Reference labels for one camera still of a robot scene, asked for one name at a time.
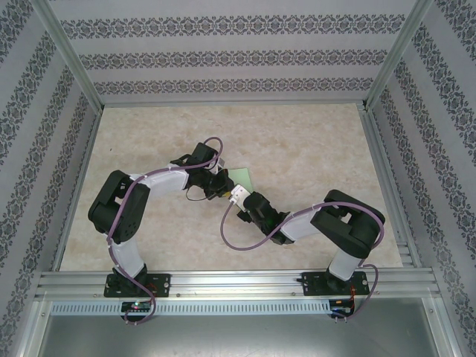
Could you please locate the aluminium right frame post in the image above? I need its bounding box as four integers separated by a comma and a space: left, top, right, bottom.
364, 0, 437, 111

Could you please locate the aluminium frame post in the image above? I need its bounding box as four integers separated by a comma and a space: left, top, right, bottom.
364, 0, 437, 111
31, 0, 104, 109

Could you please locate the aluminium left frame post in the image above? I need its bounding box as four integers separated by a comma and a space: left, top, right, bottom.
31, 0, 104, 109

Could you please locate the aluminium rear frame bar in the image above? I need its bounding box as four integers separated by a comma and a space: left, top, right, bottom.
100, 98, 369, 109

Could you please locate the light green paper sheet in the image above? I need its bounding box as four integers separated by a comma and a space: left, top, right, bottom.
226, 167, 254, 190

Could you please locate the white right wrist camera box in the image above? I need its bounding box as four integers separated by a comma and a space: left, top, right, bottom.
228, 184, 252, 206

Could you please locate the grey metal sheet panel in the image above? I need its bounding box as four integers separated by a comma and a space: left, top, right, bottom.
22, 297, 458, 357

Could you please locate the aluminium right side rail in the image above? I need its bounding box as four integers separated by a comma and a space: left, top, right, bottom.
358, 103, 423, 268

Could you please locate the thin black left gripper wire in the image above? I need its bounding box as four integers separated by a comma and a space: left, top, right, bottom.
185, 185, 209, 202

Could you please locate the circuit board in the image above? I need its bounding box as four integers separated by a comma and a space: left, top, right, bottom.
121, 300, 152, 312
330, 298, 355, 312

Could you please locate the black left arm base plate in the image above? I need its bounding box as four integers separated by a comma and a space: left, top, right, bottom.
103, 273, 172, 298

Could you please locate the aluminium left side rail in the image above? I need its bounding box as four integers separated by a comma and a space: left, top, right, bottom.
51, 106, 104, 272

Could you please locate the left circuit board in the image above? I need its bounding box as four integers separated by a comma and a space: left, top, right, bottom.
121, 300, 152, 312

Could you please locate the aluminium mounting rail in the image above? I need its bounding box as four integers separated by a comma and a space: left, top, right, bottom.
35, 269, 442, 301

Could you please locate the right circuit board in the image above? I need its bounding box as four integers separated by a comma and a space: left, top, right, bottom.
330, 298, 355, 312

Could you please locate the slotted grey cable duct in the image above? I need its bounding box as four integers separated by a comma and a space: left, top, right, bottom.
50, 300, 332, 315

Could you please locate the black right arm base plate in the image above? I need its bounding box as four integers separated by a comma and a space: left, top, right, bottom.
303, 271, 371, 298

